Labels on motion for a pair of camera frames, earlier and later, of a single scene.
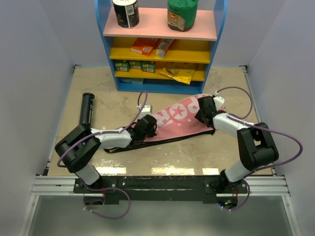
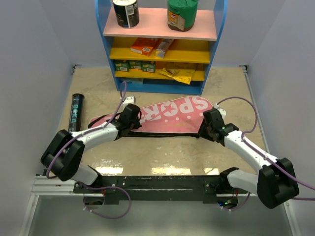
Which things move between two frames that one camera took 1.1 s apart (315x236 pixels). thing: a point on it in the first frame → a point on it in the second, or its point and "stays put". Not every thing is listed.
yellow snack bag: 180,75 stays put
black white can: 127,12 stays put
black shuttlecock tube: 87,108 → 75,123
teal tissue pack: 134,81 stays put
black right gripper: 198,115 → 202,133
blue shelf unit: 154,57 stays put
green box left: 121,65 stays put
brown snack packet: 163,47 stays put
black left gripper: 151,133 → 137,124
